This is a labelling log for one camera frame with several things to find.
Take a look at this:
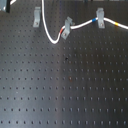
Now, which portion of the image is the grey object top left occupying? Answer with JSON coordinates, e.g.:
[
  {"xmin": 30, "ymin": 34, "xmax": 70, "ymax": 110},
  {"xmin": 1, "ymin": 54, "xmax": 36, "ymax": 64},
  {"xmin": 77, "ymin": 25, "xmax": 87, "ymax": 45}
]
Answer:
[{"xmin": 0, "ymin": 0, "xmax": 11, "ymax": 13}]

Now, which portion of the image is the middle grey cable clip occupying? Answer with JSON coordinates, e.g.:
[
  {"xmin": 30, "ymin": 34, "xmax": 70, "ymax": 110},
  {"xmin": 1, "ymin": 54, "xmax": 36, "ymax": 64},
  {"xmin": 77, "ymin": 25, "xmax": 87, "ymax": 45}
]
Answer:
[{"xmin": 61, "ymin": 17, "xmax": 73, "ymax": 40}]

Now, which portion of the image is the grey cable clip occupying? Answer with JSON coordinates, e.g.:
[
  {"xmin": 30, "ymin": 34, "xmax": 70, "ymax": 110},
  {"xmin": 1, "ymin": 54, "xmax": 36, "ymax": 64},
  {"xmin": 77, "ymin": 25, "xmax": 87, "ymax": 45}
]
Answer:
[
  {"xmin": 96, "ymin": 8, "xmax": 105, "ymax": 29},
  {"xmin": 61, "ymin": 17, "xmax": 73, "ymax": 40},
  {"xmin": 33, "ymin": 7, "xmax": 41, "ymax": 28}
]

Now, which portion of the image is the left grey cable clip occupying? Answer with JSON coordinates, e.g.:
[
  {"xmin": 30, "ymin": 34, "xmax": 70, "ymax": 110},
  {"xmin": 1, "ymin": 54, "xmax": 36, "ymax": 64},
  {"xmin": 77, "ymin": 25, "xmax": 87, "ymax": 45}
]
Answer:
[{"xmin": 33, "ymin": 7, "xmax": 41, "ymax": 28}]

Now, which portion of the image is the right grey cable clip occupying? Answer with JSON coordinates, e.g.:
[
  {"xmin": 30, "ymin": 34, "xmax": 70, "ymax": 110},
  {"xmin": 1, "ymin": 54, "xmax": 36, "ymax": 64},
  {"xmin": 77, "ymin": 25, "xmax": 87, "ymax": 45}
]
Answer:
[{"xmin": 96, "ymin": 8, "xmax": 105, "ymax": 29}]

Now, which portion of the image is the white cable with coloured bands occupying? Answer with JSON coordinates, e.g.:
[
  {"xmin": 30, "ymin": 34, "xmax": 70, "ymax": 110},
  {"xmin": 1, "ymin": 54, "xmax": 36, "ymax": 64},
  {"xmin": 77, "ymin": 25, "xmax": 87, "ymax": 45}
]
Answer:
[{"xmin": 9, "ymin": 0, "xmax": 128, "ymax": 45}]

